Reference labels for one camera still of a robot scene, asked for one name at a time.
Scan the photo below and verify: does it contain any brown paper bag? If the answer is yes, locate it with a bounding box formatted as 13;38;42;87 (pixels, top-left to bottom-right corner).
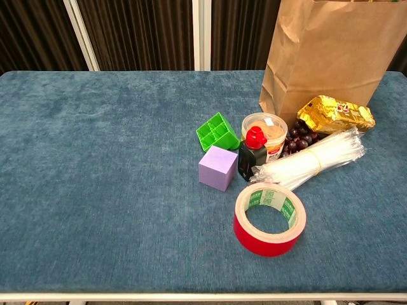
259;0;407;126

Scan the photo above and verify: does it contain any purple foam cube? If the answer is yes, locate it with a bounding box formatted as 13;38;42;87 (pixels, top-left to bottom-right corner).
198;145;239;193

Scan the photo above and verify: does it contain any clear tub of rubber bands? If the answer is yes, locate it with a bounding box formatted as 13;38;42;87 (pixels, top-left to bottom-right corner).
241;112;289;161

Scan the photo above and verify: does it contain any black bottle with red cap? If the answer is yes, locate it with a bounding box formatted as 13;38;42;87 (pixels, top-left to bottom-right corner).
237;126;268;182

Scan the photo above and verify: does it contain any white partition frame post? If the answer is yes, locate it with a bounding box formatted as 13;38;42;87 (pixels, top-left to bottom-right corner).
191;0;212;72
62;0;100;72

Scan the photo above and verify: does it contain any gold foil snack packet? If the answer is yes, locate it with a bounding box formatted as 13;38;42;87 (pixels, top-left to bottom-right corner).
296;95;376;134

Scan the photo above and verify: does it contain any blue velvet table cover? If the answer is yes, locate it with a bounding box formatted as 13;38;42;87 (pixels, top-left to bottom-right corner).
0;70;407;295

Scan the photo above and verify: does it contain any white table frame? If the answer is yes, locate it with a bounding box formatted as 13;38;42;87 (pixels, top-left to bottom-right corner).
0;292;407;305

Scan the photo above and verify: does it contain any dark purple grape bunch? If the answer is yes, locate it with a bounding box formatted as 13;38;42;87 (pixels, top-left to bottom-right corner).
279;119;328;158

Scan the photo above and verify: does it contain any dark brown pleated curtain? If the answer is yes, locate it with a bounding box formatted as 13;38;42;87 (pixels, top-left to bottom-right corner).
210;0;280;71
386;41;407;76
0;0;89;76
77;0;195;72

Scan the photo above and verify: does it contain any green plastic grid block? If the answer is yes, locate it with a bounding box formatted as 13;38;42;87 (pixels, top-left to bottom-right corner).
195;112;241;151

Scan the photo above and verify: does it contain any red tape roll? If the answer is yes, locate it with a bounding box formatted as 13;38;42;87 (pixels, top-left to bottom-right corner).
233;182;307;257

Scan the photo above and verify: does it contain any clear plastic bag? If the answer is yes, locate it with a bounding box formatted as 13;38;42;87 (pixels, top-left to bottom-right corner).
249;126;366;191

